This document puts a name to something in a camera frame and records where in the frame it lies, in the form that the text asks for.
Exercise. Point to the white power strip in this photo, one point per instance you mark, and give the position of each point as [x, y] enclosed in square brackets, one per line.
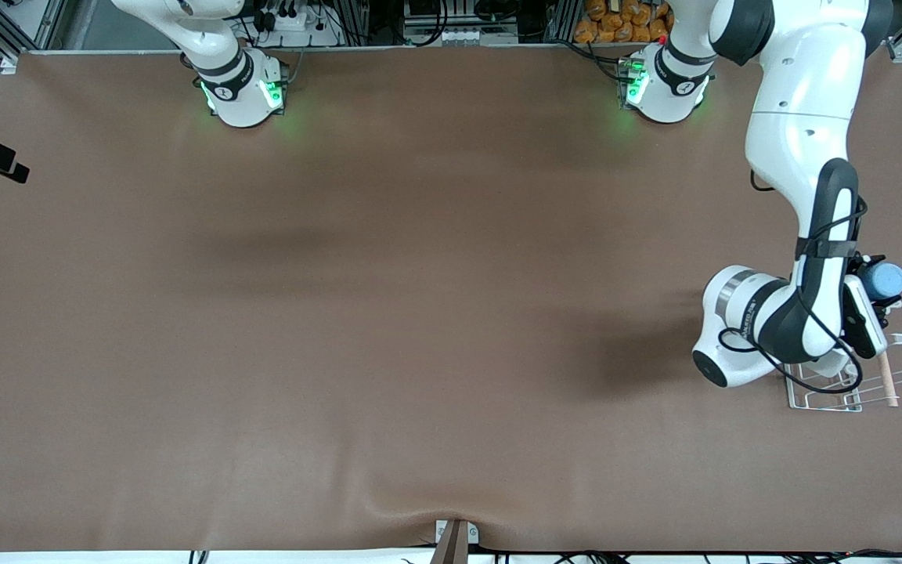
[286, 22]

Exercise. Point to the blue plastic cup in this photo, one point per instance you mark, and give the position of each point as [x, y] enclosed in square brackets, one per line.
[885, 280]

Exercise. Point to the metal table edge bracket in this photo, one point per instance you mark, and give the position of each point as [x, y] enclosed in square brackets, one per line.
[457, 540]

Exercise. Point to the pile of orange packets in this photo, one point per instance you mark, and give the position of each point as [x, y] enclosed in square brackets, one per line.
[623, 19]

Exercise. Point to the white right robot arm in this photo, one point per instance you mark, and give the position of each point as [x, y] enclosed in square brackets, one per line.
[239, 94]

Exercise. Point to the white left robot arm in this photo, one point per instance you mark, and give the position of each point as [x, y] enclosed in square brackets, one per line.
[803, 117]

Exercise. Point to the brown table mat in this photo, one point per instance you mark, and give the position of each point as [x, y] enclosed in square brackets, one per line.
[451, 313]

